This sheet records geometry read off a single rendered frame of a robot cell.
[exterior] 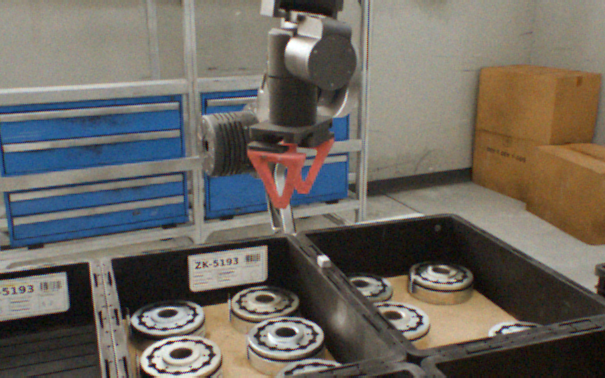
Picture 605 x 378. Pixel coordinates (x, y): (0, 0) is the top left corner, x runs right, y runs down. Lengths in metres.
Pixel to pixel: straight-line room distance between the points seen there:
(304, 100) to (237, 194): 2.22
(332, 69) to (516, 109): 3.70
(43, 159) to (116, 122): 0.31
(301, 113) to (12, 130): 2.05
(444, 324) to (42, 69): 2.84
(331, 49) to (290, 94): 0.09
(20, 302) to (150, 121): 1.83
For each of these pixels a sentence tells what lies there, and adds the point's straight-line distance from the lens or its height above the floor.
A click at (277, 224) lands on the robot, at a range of 1.90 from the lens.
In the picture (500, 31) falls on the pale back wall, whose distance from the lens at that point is 4.71.
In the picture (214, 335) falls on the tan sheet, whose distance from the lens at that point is 0.97.
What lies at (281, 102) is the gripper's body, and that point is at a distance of 0.75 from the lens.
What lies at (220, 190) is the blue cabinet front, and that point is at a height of 0.44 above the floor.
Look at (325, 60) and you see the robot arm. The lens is 0.68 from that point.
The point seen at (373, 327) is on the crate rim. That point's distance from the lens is 0.79.
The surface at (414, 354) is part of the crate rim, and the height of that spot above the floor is 0.93.
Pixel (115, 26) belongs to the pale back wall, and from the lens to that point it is 3.57.
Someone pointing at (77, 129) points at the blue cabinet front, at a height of 0.77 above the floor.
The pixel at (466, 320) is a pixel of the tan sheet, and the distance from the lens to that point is 1.04.
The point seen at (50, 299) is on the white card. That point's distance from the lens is 1.02.
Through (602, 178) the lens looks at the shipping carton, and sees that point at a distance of 3.70.
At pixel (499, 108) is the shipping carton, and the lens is 4.44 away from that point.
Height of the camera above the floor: 1.31
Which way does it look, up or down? 17 degrees down
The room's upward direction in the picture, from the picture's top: straight up
